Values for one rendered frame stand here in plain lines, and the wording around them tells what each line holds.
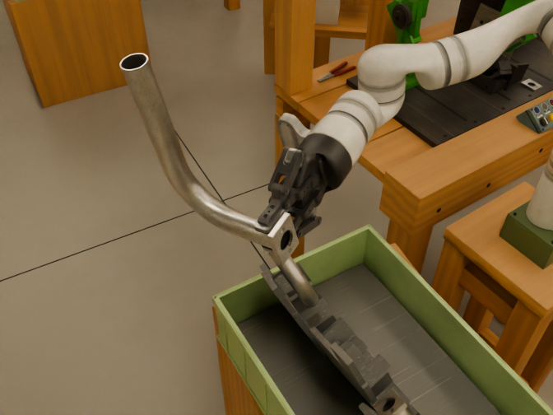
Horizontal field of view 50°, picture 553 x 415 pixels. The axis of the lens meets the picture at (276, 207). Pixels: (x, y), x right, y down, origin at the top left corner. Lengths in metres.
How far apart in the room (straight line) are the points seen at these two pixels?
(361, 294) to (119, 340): 1.24
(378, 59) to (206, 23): 3.50
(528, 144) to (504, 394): 0.84
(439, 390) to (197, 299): 1.38
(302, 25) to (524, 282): 0.96
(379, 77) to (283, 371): 0.69
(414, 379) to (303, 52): 1.06
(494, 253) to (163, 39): 3.05
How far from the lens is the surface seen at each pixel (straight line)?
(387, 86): 0.88
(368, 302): 1.42
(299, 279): 1.08
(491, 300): 1.66
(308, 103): 1.93
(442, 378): 1.34
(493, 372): 1.29
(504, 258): 1.59
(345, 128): 0.79
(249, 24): 4.30
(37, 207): 3.04
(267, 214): 0.71
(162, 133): 0.69
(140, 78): 0.65
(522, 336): 1.63
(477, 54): 0.94
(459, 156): 1.76
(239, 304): 1.33
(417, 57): 0.90
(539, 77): 2.20
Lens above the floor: 1.97
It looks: 44 degrees down
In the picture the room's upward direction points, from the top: straight up
